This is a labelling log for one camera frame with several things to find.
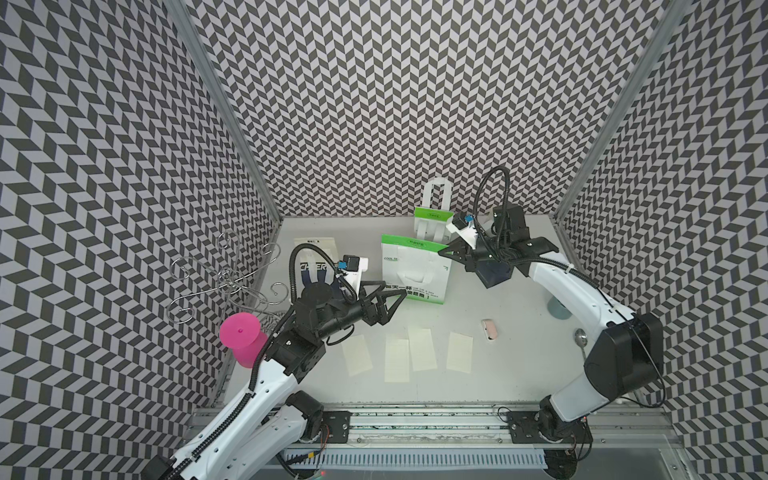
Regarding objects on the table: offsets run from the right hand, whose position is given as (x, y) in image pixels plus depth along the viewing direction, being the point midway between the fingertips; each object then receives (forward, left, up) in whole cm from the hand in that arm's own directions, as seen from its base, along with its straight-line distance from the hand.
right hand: (442, 254), depth 78 cm
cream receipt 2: (-20, +12, -24) cm, 34 cm away
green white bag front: (0, +7, -7) cm, 9 cm away
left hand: (-13, +12, +3) cm, 19 cm away
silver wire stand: (-14, +48, +8) cm, 50 cm away
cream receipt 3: (-16, +5, -25) cm, 30 cm away
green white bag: (+12, +2, -1) cm, 12 cm away
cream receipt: (-18, +24, -23) cm, 38 cm away
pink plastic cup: (-24, +43, +6) cm, 49 cm away
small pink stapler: (-12, -15, -22) cm, 29 cm away
